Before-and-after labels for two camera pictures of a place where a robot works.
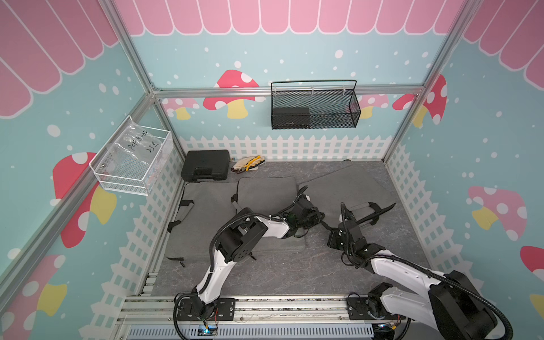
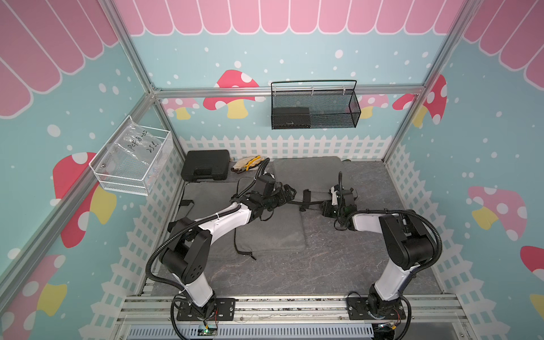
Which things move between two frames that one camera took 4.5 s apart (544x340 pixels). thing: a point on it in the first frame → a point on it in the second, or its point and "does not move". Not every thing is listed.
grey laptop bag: (203, 207) does not move
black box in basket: (288, 118) does not move
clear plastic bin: (132, 158) does not move
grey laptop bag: (363, 198) → (318, 174)
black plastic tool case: (206, 164) does not move
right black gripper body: (336, 241) → (331, 211)
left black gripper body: (311, 219) → (276, 198)
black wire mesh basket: (314, 109) does not move
